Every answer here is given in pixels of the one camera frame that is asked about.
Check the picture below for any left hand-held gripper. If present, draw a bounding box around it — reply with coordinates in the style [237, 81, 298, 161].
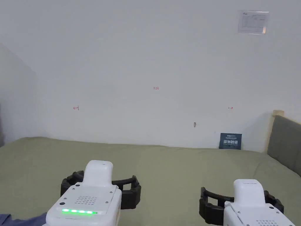
[46, 160, 142, 226]

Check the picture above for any bed with pale green sheet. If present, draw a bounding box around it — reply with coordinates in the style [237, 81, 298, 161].
[0, 137, 301, 226]

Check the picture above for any dark blue wall sign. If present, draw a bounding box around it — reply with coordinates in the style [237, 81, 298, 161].
[219, 133, 243, 150]

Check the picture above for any white paper notice sheet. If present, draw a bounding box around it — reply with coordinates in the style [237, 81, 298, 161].
[237, 10, 270, 35]

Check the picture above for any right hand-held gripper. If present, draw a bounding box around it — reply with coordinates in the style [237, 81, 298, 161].
[199, 179, 296, 226]

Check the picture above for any dark blue garment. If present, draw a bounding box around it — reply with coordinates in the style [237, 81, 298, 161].
[0, 212, 48, 226]

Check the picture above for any grey padded headboard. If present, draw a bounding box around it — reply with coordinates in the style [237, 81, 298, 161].
[265, 109, 301, 177]

